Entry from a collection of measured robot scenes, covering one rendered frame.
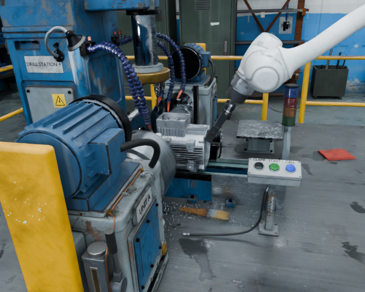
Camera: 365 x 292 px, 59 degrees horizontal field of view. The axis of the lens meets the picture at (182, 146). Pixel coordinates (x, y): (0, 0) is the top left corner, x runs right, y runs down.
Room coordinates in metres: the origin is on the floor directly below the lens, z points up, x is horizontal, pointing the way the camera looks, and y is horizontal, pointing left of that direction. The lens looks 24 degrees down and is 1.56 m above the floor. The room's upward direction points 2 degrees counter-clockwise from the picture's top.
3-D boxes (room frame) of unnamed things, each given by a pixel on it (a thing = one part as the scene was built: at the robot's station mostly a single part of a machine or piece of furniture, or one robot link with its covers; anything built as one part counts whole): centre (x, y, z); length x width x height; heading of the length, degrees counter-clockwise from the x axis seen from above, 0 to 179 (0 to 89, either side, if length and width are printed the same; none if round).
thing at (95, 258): (0.55, 0.17, 1.07); 0.08 x 0.07 x 0.20; 76
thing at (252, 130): (1.70, -0.44, 0.86); 0.27 x 0.24 x 0.12; 166
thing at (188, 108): (1.61, 0.01, 1.04); 0.41 x 0.25 x 0.25; 166
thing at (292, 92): (1.44, -0.51, 1.19); 0.06 x 0.06 x 0.04
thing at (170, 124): (1.27, 0.03, 1.11); 0.12 x 0.11 x 0.07; 74
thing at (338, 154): (1.55, -0.82, 0.80); 0.15 x 0.12 x 0.01; 94
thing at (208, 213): (1.07, -0.08, 0.80); 0.21 x 0.05 x 0.01; 72
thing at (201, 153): (1.26, -0.01, 1.02); 0.20 x 0.19 x 0.19; 74
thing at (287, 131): (1.44, -0.51, 1.01); 0.08 x 0.08 x 0.42; 76
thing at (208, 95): (1.86, -0.06, 0.99); 0.35 x 0.31 x 0.37; 166
